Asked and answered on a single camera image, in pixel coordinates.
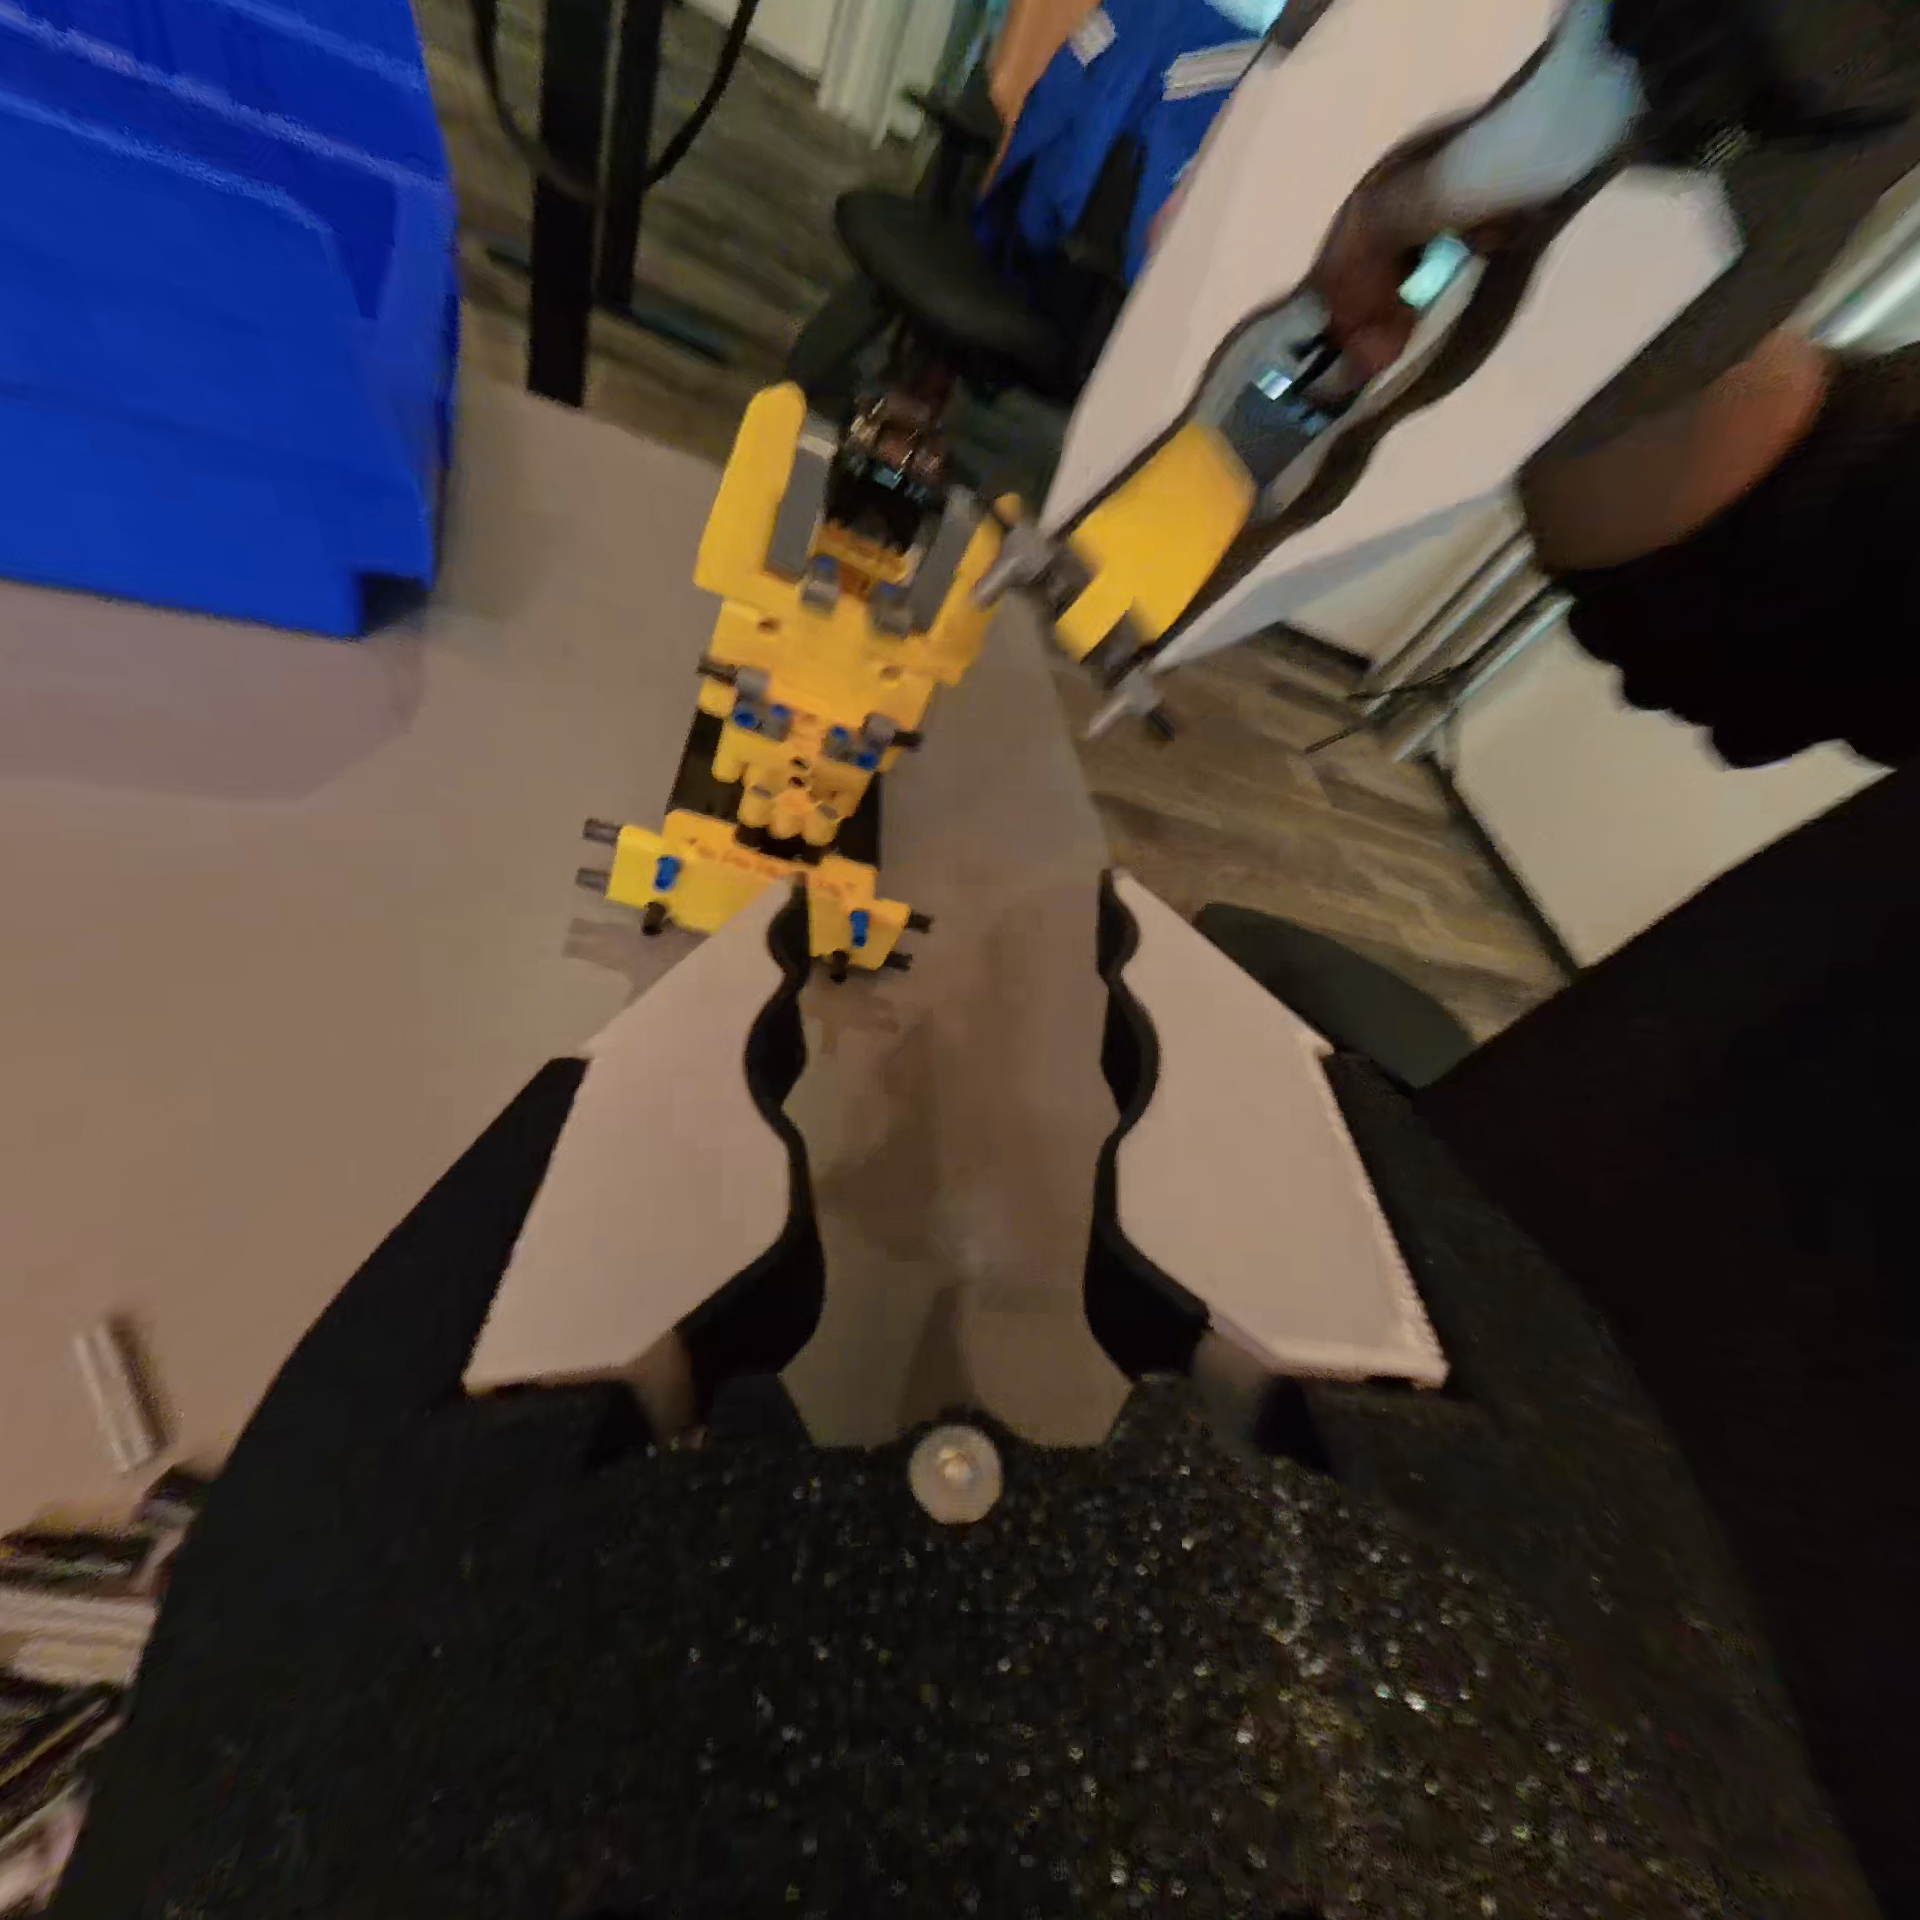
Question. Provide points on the white toy axle piece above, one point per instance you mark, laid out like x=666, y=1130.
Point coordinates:
x=120, y=1396

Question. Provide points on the person's right forearm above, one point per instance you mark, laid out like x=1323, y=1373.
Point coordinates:
x=1771, y=628

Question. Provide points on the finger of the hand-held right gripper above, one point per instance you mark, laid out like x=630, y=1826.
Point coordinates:
x=1245, y=195
x=1424, y=443

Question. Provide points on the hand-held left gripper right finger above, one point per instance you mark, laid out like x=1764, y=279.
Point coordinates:
x=1260, y=1186

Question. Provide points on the black office chair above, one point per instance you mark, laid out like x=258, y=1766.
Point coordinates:
x=944, y=269

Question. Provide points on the blue striped jacket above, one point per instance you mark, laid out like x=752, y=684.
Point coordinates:
x=1080, y=105

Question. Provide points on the yellow toy brick block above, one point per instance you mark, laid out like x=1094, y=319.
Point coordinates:
x=1148, y=540

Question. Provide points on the metal door rail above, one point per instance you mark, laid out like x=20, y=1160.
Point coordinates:
x=1438, y=645

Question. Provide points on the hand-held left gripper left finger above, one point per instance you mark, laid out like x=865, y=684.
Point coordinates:
x=644, y=1172

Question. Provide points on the person's black clothed torso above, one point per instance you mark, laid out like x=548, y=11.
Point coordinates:
x=1726, y=1141

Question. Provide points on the blue plastic bin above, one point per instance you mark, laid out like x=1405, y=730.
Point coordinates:
x=195, y=346

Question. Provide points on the yellow toy brick model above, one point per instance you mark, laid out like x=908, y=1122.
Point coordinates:
x=838, y=645

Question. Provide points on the black metal table leg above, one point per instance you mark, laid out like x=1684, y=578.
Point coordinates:
x=592, y=195

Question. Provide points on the pile of toy brick parts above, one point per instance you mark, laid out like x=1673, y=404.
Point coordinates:
x=65, y=1649

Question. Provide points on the person's right hand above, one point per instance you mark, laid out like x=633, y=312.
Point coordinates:
x=1664, y=448

